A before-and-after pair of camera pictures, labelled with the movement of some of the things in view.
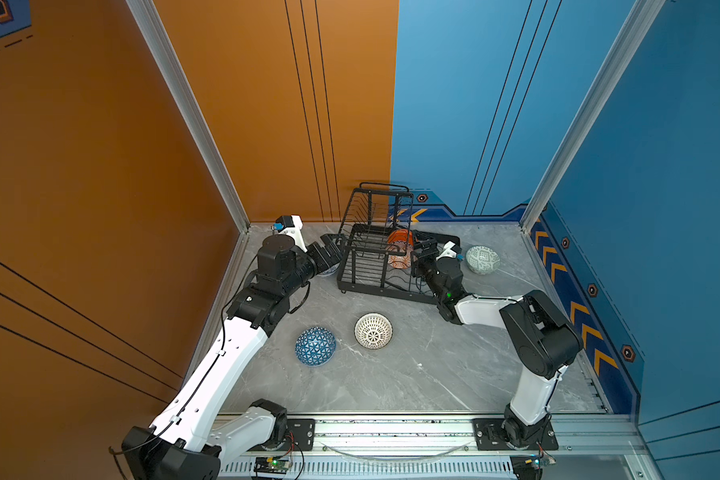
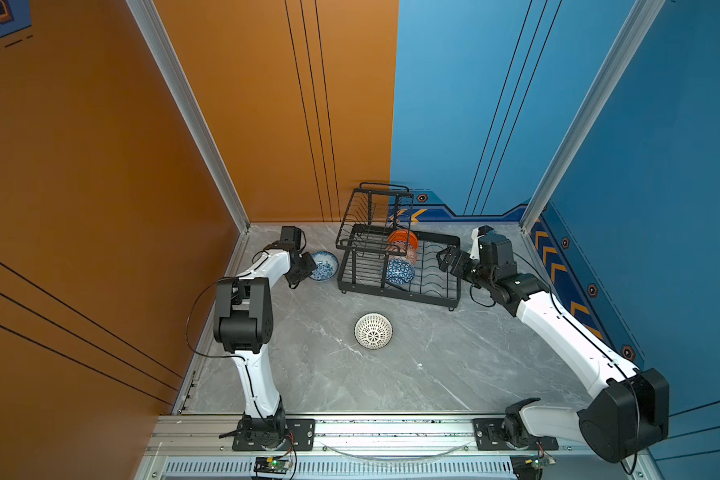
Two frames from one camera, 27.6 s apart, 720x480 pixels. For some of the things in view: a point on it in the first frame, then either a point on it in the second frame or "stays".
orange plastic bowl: [401, 235] stays
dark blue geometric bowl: [315, 346] to [399, 271]
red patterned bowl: [400, 262] stays
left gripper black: [332, 256] to [310, 265]
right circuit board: [528, 466] stays
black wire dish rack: [377, 242] stays
